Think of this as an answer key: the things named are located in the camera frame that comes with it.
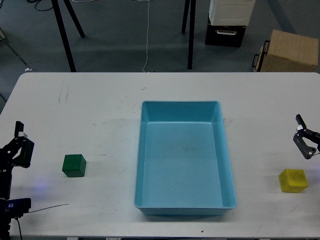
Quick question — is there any wooden box with handles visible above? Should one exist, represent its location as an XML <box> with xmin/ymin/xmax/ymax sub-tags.
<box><xmin>251</xmin><ymin>29</ymin><xmax>319</xmax><ymax>72</ymax></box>

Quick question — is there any black storage crate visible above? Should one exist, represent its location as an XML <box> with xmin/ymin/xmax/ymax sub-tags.
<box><xmin>204</xmin><ymin>19</ymin><xmax>247</xmax><ymax>48</ymax></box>

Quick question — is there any light blue plastic bin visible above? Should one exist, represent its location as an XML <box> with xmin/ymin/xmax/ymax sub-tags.
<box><xmin>134</xmin><ymin>101</ymin><xmax>237</xmax><ymax>216</ymax></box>

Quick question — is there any yellow wooden cube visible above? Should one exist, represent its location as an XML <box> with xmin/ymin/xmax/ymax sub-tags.
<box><xmin>278</xmin><ymin>169</ymin><xmax>309</xmax><ymax>193</ymax></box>

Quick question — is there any black table leg left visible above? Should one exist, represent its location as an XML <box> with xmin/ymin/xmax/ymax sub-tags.
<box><xmin>51</xmin><ymin>0</ymin><xmax>76</xmax><ymax>73</ymax></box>

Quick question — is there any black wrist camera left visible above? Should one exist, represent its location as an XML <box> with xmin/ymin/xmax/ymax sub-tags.
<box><xmin>0</xmin><ymin>198</ymin><xmax>31</xmax><ymax>219</ymax></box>

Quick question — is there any thin black wire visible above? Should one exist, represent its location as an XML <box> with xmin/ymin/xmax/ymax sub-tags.
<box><xmin>27</xmin><ymin>203</ymin><xmax>70</xmax><ymax>214</ymax></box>

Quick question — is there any white hanging cable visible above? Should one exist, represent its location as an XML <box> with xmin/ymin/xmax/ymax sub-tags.
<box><xmin>141</xmin><ymin>0</ymin><xmax>156</xmax><ymax>74</ymax></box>

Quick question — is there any black table leg angled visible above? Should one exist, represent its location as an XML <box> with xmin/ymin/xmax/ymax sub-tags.
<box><xmin>63</xmin><ymin>0</ymin><xmax>86</xmax><ymax>38</ymax></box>

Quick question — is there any green wooden cube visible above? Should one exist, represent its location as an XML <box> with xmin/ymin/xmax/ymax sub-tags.
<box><xmin>62</xmin><ymin>154</ymin><xmax>87</xmax><ymax>178</ymax></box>

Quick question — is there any black table leg right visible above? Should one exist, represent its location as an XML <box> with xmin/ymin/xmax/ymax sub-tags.
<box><xmin>181</xmin><ymin>0</ymin><xmax>197</xmax><ymax>70</ymax></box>

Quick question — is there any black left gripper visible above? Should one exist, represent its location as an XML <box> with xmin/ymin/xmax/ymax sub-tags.
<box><xmin>0</xmin><ymin>121</ymin><xmax>35</xmax><ymax>198</ymax></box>

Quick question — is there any black table leg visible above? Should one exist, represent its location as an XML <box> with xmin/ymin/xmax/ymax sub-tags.
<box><xmin>181</xmin><ymin>0</ymin><xmax>197</xmax><ymax>70</ymax></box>
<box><xmin>51</xmin><ymin>0</ymin><xmax>76</xmax><ymax>73</ymax></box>

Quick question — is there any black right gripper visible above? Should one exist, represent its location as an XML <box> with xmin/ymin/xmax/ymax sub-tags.
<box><xmin>293</xmin><ymin>114</ymin><xmax>320</xmax><ymax>160</ymax></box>

